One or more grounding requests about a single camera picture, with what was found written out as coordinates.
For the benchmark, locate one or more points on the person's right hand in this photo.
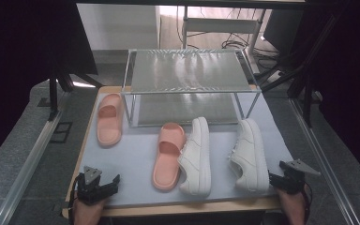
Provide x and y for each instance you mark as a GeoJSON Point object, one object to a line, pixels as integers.
{"type": "Point", "coordinates": [290, 201]}

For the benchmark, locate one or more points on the black metal stand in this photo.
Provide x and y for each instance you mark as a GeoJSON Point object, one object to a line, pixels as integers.
{"type": "Point", "coordinates": [56, 90]}
{"type": "Point", "coordinates": [296, 68]}

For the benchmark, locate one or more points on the pale grey mat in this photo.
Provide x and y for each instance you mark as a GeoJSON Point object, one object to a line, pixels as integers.
{"type": "Point", "coordinates": [131, 162]}

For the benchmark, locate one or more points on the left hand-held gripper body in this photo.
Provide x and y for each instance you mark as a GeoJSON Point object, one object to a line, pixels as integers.
{"type": "Point", "coordinates": [89, 189]}

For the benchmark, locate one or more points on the black floor bracket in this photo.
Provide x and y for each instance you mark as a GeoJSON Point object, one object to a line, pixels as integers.
{"type": "Point", "coordinates": [61, 132]}

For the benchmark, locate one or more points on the white metal stand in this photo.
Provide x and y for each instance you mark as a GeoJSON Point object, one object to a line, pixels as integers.
{"type": "Point", "coordinates": [222, 25]}

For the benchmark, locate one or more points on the person's left hand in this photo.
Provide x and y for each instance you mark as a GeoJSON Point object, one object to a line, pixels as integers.
{"type": "Point", "coordinates": [89, 212]}

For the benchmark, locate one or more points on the white sneaker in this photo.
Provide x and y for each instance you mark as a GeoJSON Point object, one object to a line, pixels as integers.
{"type": "Point", "coordinates": [197, 156]}
{"type": "Point", "coordinates": [250, 156]}

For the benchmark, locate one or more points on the black curtain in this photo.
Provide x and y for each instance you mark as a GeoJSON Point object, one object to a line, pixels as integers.
{"type": "Point", "coordinates": [18, 56]}

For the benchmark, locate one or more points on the aluminium rail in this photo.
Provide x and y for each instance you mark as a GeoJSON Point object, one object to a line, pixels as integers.
{"type": "Point", "coordinates": [323, 162]}
{"type": "Point", "coordinates": [28, 165]}

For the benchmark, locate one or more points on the dark monitor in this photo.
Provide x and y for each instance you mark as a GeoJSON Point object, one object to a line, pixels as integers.
{"type": "Point", "coordinates": [282, 31]}

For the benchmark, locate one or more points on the metal frame shoe rack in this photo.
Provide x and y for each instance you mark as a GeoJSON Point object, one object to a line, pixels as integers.
{"type": "Point", "coordinates": [187, 72]}

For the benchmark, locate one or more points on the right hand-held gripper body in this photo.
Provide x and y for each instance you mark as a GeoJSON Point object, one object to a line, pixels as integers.
{"type": "Point", "coordinates": [295, 178]}

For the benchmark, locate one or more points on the pink slipper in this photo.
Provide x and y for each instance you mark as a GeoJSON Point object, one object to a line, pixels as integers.
{"type": "Point", "coordinates": [109, 120]}
{"type": "Point", "coordinates": [168, 156]}

